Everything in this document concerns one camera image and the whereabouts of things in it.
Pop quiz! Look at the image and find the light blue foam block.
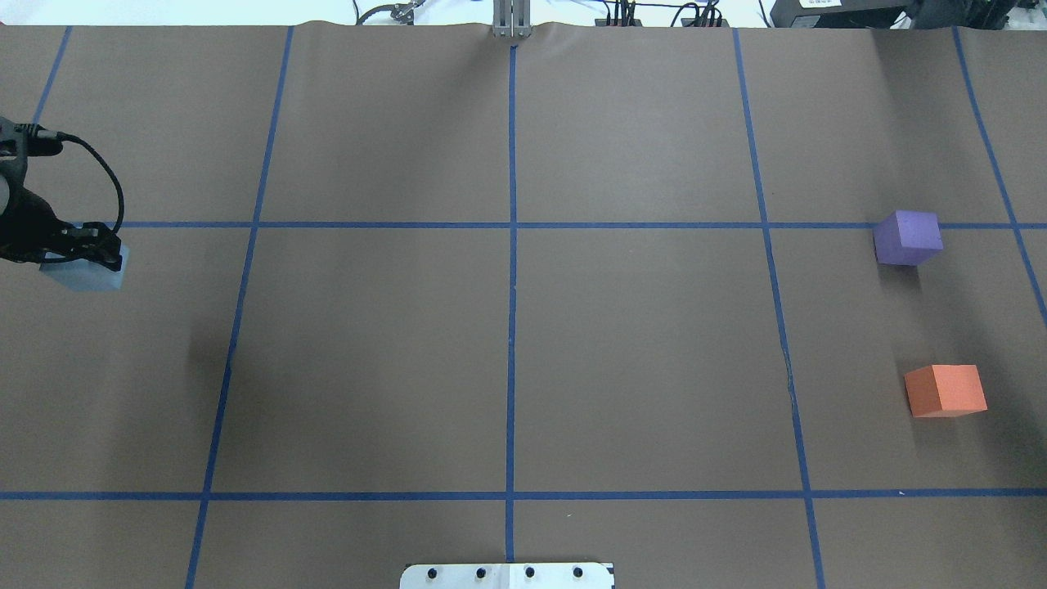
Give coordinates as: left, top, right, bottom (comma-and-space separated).
38, 233, 128, 292

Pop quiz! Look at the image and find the purple foam block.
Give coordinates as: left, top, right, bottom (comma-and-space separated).
874, 211, 945, 266

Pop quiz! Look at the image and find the orange foam block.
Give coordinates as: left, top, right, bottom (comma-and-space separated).
903, 364, 988, 418

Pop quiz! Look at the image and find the black far camera cable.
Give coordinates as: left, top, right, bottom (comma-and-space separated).
18, 123, 125, 237

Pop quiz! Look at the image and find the aluminium frame post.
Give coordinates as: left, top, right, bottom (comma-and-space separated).
492, 0, 533, 40

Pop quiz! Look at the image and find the white camera stand post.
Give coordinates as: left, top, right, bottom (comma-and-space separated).
399, 562, 616, 588

